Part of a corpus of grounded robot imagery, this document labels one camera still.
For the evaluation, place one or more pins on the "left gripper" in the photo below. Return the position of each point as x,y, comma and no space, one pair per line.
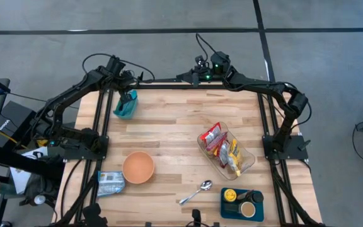
126,83

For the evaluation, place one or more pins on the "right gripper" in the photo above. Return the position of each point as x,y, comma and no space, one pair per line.
203,75

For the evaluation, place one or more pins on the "small teal plastic bin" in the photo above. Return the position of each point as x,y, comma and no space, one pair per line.
126,113

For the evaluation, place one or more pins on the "red yellow ramen packet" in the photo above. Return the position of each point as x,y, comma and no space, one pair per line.
211,132

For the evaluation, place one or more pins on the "roast beef ramen packet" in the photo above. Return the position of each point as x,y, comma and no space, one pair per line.
223,154

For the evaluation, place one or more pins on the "silver blue food packet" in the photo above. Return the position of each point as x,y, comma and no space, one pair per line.
110,183

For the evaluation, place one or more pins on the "yellow noodle packet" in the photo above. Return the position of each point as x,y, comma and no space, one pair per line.
235,154

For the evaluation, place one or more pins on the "shiny silver spoon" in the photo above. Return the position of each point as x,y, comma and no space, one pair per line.
206,184

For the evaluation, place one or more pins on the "yellow lid seasoning jar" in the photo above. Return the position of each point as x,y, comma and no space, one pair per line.
229,195

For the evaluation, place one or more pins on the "black pepper tin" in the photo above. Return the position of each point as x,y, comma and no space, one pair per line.
231,208

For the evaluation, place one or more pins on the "tan lid jar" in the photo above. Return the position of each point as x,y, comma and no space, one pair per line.
248,209

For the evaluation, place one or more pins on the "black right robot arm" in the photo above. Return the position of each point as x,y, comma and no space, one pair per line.
282,104

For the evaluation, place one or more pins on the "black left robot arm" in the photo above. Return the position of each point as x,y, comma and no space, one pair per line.
68,97

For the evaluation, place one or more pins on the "clear plastic container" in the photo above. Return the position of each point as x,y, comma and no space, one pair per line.
210,154

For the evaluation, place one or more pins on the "black box white print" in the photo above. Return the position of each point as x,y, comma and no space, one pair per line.
11,116

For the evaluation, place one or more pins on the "white paper sheet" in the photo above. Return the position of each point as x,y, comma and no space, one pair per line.
20,179

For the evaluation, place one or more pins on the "teal rectangular tray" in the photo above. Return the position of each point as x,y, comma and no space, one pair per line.
228,216

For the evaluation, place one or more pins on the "black metal table frame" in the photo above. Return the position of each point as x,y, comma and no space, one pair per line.
184,86

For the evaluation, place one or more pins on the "black bracket bar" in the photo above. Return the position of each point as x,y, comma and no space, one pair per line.
156,80

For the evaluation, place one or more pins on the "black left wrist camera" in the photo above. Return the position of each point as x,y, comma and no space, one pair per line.
116,64

